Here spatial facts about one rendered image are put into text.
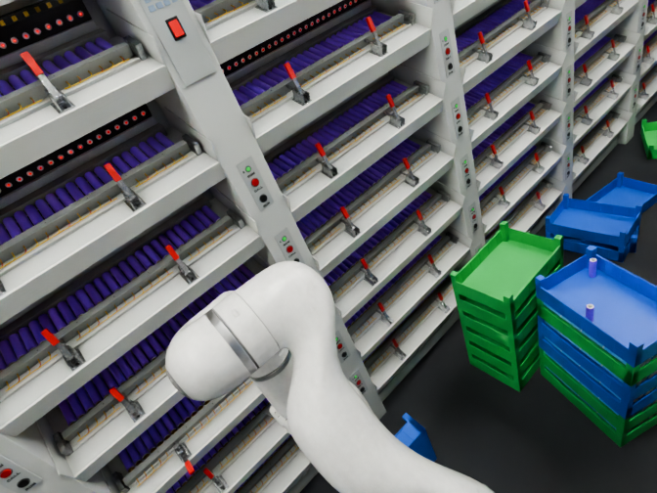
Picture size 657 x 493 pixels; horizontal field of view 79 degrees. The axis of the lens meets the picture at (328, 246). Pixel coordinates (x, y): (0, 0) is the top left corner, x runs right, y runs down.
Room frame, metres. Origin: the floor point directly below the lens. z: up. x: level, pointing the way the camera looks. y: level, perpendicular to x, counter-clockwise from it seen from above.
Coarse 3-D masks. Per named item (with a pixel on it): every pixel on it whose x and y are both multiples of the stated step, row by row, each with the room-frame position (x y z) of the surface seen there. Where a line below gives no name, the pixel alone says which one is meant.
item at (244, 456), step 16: (256, 416) 0.78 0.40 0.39; (240, 432) 0.75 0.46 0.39; (256, 432) 0.75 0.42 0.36; (272, 432) 0.74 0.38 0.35; (224, 448) 0.72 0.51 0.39; (240, 448) 0.72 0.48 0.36; (256, 448) 0.71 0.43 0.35; (272, 448) 0.70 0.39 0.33; (208, 464) 0.70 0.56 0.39; (224, 464) 0.70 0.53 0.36; (240, 464) 0.68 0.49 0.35; (256, 464) 0.67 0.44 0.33; (192, 480) 0.67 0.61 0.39; (208, 480) 0.67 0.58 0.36; (224, 480) 0.66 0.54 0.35; (240, 480) 0.65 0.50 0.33
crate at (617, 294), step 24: (576, 264) 0.78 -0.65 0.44; (600, 264) 0.75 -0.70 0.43; (552, 288) 0.76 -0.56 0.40; (576, 288) 0.73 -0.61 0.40; (600, 288) 0.70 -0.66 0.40; (624, 288) 0.67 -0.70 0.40; (648, 288) 0.61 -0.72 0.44; (576, 312) 0.62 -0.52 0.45; (600, 312) 0.63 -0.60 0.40; (624, 312) 0.60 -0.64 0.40; (648, 312) 0.57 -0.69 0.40; (600, 336) 0.55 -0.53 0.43; (624, 336) 0.54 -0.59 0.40; (648, 336) 0.52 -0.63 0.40; (624, 360) 0.49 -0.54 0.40
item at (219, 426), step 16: (240, 400) 0.73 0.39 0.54; (256, 400) 0.72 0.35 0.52; (224, 416) 0.70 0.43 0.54; (240, 416) 0.70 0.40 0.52; (208, 432) 0.68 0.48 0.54; (224, 432) 0.68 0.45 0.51; (192, 448) 0.65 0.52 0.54; (208, 448) 0.66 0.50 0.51; (112, 464) 0.67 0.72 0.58; (176, 464) 0.63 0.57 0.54; (192, 464) 0.63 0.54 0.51; (112, 480) 0.63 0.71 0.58; (160, 480) 0.60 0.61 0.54; (176, 480) 0.61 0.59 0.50
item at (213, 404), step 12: (240, 384) 0.76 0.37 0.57; (228, 396) 0.74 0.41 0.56; (204, 408) 0.72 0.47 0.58; (192, 420) 0.70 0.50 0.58; (180, 432) 0.68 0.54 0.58; (168, 444) 0.66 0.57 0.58; (156, 456) 0.65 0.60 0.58; (144, 468) 0.63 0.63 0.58; (132, 480) 0.61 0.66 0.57; (144, 480) 0.61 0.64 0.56
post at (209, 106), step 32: (96, 0) 1.00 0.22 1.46; (128, 0) 0.83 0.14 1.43; (160, 96) 0.95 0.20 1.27; (192, 96) 0.83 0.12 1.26; (224, 96) 0.86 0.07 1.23; (224, 128) 0.84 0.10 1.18; (224, 160) 0.83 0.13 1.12; (256, 160) 0.86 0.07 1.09; (224, 192) 0.90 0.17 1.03; (288, 224) 0.86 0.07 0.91; (352, 352) 0.86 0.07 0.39
